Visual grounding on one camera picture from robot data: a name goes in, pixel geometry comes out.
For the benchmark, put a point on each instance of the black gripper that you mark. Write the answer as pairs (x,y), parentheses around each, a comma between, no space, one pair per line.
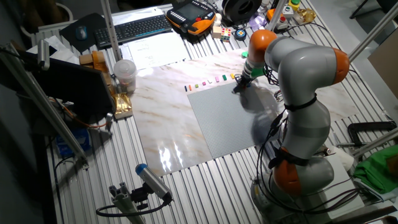
(245,80)

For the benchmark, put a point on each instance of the silver and orange robot arm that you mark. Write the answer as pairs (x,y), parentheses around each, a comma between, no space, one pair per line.
(308,71)

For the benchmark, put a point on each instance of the yellow Lego brick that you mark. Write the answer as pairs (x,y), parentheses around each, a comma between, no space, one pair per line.
(232,76)

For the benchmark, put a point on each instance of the green Lego brick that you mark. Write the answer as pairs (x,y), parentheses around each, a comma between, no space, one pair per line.
(224,77)

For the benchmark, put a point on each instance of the grey Lego baseplate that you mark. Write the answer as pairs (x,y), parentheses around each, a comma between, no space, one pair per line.
(224,124)

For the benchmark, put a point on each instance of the black and blue round puck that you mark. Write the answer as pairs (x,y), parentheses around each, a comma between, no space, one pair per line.
(239,34)

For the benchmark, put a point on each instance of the Rubik's cube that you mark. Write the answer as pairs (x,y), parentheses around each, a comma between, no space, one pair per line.
(226,35)

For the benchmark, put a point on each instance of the wooden cube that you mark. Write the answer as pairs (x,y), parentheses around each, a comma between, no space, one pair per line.
(216,32)

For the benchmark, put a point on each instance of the pale purple plastic object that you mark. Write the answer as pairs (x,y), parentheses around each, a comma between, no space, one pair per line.
(258,22)

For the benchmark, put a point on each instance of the white round figure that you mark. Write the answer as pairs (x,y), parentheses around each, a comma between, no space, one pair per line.
(218,19)

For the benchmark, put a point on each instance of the grey box red button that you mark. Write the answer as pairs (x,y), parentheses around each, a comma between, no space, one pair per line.
(282,22)

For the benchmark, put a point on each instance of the black filament spool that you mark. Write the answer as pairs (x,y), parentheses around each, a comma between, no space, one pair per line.
(239,9)

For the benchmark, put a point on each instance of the orange plastic object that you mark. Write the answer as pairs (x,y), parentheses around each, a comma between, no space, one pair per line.
(270,14)

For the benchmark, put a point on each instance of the marble pattern board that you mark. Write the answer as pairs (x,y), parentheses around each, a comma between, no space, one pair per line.
(161,124)

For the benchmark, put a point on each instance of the black and orange teach pendant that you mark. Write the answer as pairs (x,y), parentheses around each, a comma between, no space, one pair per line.
(189,15)

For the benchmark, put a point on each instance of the white box green button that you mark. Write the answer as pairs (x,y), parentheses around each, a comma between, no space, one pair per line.
(288,11)

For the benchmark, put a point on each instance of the printed paper sheet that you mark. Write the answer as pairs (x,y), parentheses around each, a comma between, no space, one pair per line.
(155,51)

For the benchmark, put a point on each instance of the crumpled gold wrapper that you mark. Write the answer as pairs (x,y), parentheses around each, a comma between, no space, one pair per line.
(304,15)

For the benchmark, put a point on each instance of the yellow box green button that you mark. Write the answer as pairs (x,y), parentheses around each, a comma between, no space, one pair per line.
(294,4)

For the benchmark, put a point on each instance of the translucent plastic cup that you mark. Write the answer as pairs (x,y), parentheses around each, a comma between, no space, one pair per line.
(125,74)

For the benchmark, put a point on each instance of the gold foil packet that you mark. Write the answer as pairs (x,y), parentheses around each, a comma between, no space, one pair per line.
(122,105)

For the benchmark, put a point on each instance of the black clamp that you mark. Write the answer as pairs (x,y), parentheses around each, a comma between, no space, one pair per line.
(353,133)

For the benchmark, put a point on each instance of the black keyboard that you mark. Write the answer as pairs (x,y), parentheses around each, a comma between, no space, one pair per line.
(133,29)

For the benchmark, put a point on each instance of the white rag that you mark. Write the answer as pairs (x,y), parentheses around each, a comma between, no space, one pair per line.
(343,158)

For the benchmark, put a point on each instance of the plain white paper sheet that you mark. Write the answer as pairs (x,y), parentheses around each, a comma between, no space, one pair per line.
(136,14)

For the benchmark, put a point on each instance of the brown cardboard panel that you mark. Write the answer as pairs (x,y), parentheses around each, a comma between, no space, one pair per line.
(387,62)

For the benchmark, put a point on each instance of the brown cardboard box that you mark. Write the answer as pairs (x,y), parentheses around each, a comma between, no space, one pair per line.
(86,59)

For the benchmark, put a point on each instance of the green cloth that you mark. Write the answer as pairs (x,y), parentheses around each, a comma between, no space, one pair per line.
(376,171)

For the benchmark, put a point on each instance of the short aluminium profile stand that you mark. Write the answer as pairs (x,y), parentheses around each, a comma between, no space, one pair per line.
(124,202)

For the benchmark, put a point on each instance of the black monitor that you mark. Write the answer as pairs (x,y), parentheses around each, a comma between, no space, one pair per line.
(77,87)

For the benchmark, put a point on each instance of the dark computer mouse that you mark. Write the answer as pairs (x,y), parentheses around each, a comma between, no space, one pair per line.
(81,32)

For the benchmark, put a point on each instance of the blue box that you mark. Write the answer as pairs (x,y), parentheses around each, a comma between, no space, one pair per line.
(73,143)

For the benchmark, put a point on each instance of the black mouse pad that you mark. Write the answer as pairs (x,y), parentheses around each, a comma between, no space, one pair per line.
(68,40)

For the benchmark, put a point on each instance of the crumpled white paper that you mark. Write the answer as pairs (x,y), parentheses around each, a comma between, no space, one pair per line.
(62,49)

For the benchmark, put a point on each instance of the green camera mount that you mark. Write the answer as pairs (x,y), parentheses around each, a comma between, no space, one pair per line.
(258,73)

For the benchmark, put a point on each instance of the aluminium frame post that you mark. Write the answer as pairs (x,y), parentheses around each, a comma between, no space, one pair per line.
(110,31)
(373,34)
(278,12)

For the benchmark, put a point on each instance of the silver camera blue cap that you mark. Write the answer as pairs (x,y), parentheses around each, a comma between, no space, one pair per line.
(152,182)

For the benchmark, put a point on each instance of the aluminium frame beam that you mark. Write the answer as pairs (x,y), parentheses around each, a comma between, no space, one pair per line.
(376,141)
(46,109)

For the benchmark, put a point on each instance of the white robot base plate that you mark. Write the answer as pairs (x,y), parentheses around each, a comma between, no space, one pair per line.
(345,193)

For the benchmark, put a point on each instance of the silver depth camera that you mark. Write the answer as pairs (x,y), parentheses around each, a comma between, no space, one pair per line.
(43,54)

